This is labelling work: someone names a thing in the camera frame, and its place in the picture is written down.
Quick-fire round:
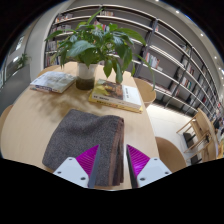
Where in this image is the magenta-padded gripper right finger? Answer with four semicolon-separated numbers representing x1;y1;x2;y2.
125;143;173;189

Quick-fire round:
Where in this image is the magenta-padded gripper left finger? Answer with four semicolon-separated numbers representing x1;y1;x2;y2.
53;143;101;189

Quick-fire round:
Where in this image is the zigzag striped brown towel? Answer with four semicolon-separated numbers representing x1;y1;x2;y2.
41;108;126;188

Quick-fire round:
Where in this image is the round-backed wooden chair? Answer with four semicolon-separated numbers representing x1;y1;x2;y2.
0;104;14;135
36;64;63;78
154;136;188;174
133;77;157;109

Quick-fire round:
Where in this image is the group of slatted wooden chairs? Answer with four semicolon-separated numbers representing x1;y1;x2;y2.
175;107;224;164

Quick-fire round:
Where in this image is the yellow and white book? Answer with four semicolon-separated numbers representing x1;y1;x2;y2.
88;78;144;114

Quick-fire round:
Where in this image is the white and blue book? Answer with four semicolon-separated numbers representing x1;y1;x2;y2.
29;70;78;95

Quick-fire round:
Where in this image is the grey low counter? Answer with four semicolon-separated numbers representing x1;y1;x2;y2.
0;64;33;116

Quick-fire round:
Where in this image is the dark shelf unit with books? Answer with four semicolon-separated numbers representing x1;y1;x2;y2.
43;4;223;118

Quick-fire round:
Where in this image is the small green background plant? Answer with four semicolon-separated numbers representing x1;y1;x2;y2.
16;53;33;70

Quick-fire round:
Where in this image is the green potted plant white pot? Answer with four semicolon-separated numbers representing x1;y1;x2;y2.
44;8;157;91

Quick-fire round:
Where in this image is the group of ceiling lights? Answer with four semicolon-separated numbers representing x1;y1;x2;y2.
156;0;224;75

